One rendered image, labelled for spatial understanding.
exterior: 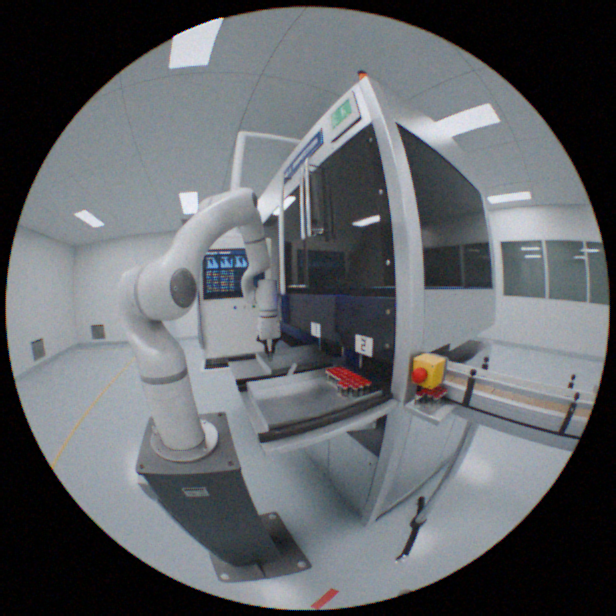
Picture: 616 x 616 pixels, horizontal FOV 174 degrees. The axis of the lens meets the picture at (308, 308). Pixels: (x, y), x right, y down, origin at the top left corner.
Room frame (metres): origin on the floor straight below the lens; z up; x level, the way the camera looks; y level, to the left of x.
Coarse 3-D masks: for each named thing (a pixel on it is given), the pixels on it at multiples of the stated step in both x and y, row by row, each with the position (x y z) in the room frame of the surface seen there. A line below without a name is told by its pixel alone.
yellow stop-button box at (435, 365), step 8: (416, 360) 0.48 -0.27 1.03; (424, 360) 0.46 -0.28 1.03; (432, 360) 0.45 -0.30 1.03; (440, 360) 0.44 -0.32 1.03; (424, 368) 0.45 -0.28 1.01; (432, 368) 0.43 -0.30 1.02; (440, 368) 0.44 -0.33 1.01; (432, 376) 0.43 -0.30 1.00; (440, 376) 0.44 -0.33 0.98; (424, 384) 0.44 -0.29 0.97; (432, 384) 0.42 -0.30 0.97
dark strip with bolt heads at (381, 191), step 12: (372, 132) 0.57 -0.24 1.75; (372, 144) 0.58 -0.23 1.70; (372, 156) 0.60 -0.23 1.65; (372, 168) 0.60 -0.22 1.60; (384, 180) 0.57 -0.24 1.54; (384, 192) 0.57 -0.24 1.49; (384, 204) 0.58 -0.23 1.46; (384, 216) 0.59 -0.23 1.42; (384, 228) 0.59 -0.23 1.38; (384, 240) 0.59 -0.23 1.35; (384, 252) 0.60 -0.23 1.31; (384, 264) 0.60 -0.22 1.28; (384, 276) 0.60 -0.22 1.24
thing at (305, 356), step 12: (288, 348) 1.06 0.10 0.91; (300, 348) 1.09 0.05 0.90; (312, 348) 1.12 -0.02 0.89; (264, 360) 0.96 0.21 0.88; (276, 360) 0.96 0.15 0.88; (288, 360) 0.96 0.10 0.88; (300, 360) 0.96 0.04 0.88; (312, 360) 0.95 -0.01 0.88; (324, 360) 0.86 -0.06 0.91; (336, 360) 0.88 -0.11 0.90; (276, 372) 0.77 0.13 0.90
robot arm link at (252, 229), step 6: (210, 198) 0.61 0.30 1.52; (204, 204) 0.61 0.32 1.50; (210, 204) 0.60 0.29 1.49; (198, 210) 0.61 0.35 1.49; (258, 210) 0.78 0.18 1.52; (252, 216) 0.75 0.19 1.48; (258, 216) 0.78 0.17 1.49; (246, 222) 0.75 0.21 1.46; (252, 222) 0.77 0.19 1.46; (258, 222) 0.79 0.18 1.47; (246, 228) 0.78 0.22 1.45; (252, 228) 0.78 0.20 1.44; (258, 228) 0.79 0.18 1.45; (246, 234) 0.79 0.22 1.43; (252, 234) 0.79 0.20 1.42; (258, 234) 0.80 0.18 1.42; (264, 234) 0.83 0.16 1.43; (246, 240) 0.80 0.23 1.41; (252, 240) 0.80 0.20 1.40
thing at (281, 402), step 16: (256, 384) 0.65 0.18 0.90; (272, 384) 0.67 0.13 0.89; (288, 384) 0.70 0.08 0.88; (304, 384) 0.70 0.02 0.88; (320, 384) 0.69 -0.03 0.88; (256, 400) 0.52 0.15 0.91; (272, 400) 0.58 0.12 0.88; (288, 400) 0.58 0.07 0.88; (304, 400) 0.58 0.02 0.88; (320, 400) 0.58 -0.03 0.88; (336, 400) 0.57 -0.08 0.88; (352, 400) 0.51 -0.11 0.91; (368, 400) 0.53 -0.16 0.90; (272, 416) 0.49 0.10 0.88; (288, 416) 0.49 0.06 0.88; (304, 416) 0.44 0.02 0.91; (320, 416) 0.46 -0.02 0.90
